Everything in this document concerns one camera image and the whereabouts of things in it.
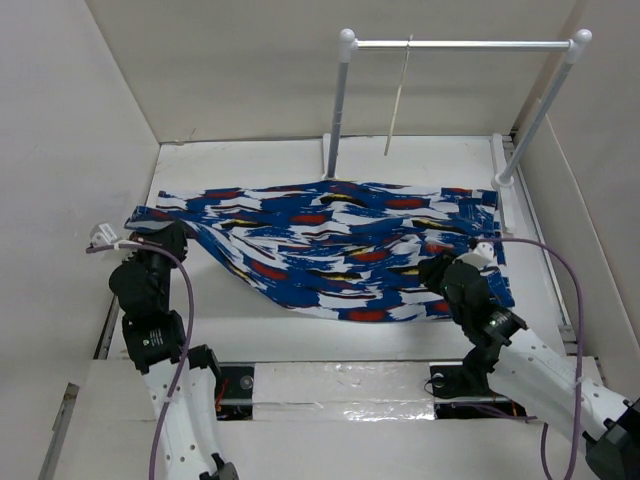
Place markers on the blue white red patterned trousers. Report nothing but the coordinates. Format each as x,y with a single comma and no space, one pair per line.
332,249

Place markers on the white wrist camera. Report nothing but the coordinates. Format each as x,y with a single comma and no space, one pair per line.
480,255
103,238

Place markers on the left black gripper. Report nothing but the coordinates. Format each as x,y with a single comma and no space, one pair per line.
171,236

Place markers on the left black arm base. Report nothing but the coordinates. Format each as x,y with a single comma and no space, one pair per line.
234,392

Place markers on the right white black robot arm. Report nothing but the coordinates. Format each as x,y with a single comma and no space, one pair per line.
510,359

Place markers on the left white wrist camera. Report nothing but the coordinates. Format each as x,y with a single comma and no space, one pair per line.
103,238

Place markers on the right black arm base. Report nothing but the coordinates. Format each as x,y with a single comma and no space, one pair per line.
460,393

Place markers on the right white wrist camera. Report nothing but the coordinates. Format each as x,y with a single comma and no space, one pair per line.
480,255

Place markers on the cream plastic hanger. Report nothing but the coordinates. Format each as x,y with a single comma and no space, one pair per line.
398,96

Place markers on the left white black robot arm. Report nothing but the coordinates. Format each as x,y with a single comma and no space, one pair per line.
181,378

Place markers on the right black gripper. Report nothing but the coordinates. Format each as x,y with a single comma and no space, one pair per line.
432,268

